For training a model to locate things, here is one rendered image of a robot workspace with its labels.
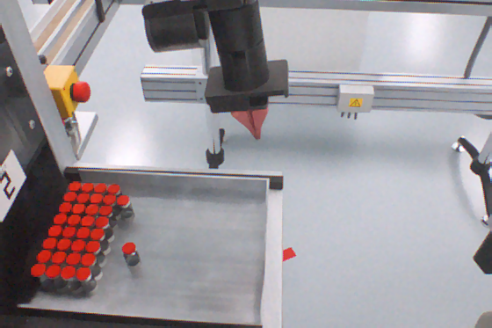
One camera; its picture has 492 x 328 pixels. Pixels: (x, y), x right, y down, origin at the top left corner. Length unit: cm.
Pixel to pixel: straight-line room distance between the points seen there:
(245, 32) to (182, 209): 38
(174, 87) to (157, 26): 117
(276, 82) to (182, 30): 13
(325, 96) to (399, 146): 70
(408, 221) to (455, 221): 20
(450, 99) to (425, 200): 49
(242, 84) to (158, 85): 116
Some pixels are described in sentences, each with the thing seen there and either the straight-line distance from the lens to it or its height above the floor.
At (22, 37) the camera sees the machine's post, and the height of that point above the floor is 116.
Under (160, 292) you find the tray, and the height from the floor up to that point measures 88.
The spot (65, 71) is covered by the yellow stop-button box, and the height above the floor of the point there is 103.
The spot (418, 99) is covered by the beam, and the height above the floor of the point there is 49.
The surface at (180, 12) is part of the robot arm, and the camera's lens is 50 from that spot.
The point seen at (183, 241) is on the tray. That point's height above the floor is 88.
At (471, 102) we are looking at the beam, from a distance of 181.
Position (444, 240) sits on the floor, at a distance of 195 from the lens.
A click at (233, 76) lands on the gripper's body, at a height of 119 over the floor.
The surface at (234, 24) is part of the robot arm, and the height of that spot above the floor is 126.
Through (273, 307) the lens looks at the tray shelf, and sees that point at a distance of 68.
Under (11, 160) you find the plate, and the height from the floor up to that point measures 104.
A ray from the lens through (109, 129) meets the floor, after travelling 233.
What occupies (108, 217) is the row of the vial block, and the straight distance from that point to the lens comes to 75.
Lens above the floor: 149
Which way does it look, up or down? 43 degrees down
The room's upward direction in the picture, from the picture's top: straight up
